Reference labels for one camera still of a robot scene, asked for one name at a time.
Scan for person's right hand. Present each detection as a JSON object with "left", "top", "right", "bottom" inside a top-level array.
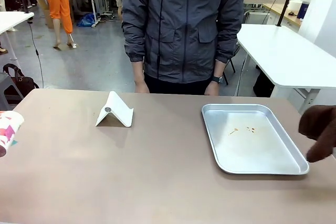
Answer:
[{"left": 134, "top": 79, "right": 150, "bottom": 94}]

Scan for person's left hand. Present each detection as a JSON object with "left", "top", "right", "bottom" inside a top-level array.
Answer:
[{"left": 204, "top": 82, "right": 220, "bottom": 96}]

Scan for patterned paper cup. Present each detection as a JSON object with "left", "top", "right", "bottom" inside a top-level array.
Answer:
[{"left": 0, "top": 110, "right": 25, "bottom": 158}]

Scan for person's left forearm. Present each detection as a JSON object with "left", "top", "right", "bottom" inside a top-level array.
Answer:
[{"left": 213, "top": 60, "right": 226, "bottom": 78}]

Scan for person's right forearm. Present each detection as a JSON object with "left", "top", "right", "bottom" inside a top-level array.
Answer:
[{"left": 132, "top": 60, "right": 145, "bottom": 82}]

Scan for black trousers of person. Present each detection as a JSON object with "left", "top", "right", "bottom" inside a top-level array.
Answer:
[{"left": 143, "top": 73, "right": 211, "bottom": 95}]

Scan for white folded roller stand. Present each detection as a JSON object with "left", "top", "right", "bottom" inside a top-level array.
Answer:
[{"left": 94, "top": 90, "right": 134, "bottom": 128}]

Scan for black bag under table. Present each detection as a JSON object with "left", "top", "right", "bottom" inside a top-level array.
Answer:
[{"left": 253, "top": 70, "right": 275, "bottom": 98}]

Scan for person in grey jacket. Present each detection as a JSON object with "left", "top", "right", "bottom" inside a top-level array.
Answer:
[{"left": 121, "top": 0, "right": 246, "bottom": 84}]

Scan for silver metal tray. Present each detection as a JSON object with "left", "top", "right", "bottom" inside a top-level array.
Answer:
[{"left": 201, "top": 103, "right": 310, "bottom": 175}]

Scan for large white table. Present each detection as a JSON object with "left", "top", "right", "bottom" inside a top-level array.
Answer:
[{"left": 236, "top": 24, "right": 336, "bottom": 109}]

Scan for blue plastic bag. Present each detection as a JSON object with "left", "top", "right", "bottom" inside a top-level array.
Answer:
[{"left": 77, "top": 13, "right": 96, "bottom": 28}]

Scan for wood-topped counter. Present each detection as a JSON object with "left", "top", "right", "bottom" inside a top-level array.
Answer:
[{"left": 262, "top": 3, "right": 302, "bottom": 34}]

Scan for bystander in orange trousers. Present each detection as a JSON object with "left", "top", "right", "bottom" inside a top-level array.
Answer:
[{"left": 33, "top": 0, "right": 77, "bottom": 49}]

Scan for white tissue pack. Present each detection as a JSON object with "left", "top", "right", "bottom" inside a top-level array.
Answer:
[{"left": 288, "top": 0, "right": 303, "bottom": 12}]

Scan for black handbag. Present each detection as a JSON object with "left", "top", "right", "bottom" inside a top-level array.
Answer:
[{"left": 2, "top": 63, "right": 40, "bottom": 97}]

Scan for dark blue bottle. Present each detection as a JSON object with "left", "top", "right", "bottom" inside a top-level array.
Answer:
[{"left": 299, "top": 1, "right": 310, "bottom": 20}]

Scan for grey stool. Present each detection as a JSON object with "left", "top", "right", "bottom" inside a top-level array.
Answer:
[{"left": 0, "top": 72, "right": 19, "bottom": 111}]

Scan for small white table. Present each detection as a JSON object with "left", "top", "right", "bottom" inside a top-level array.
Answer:
[{"left": 0, "top": 11, "right": 35, "bottom": 62}]

